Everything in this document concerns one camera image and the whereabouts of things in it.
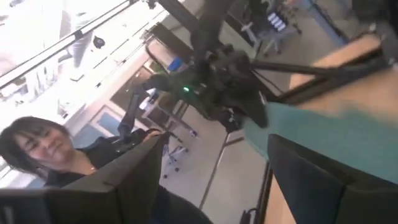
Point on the overhead rig crossbar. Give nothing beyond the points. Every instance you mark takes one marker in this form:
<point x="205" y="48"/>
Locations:
<point x="79" y="34"/>

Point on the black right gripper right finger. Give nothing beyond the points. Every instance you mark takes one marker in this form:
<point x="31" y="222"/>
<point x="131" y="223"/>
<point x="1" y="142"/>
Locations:
<point x="326" y="202"/>

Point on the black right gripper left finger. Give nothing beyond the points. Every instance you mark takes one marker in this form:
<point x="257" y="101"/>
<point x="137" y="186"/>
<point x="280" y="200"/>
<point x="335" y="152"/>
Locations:
<point x="93" y="202"/>

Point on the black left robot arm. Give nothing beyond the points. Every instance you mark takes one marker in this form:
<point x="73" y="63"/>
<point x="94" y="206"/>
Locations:
<point x="208" y="28"/>

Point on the person's hand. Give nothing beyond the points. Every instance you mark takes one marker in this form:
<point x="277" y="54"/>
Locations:
<point x="152" y="135"/>

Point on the green rubber slide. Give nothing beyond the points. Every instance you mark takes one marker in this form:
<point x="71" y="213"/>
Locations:
<point x="326" y="140"/>

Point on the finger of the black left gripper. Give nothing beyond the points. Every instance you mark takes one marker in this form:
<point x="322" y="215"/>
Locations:
<point x="256" y="109"/>

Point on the person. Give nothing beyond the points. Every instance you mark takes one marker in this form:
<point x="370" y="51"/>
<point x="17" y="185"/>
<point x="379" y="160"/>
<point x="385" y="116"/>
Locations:
<point x="46" y="146"/>

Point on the black ceiling dome sensor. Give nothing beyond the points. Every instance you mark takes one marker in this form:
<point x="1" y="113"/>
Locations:
<point x="99" y="42"/>

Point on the black metal rig frame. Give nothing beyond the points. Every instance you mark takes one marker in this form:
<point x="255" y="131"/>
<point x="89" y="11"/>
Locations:
<point x="342" y="80"/>

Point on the blue lit screen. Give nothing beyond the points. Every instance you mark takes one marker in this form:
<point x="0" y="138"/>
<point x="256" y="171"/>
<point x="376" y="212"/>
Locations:
<point x="276" y="21"/>

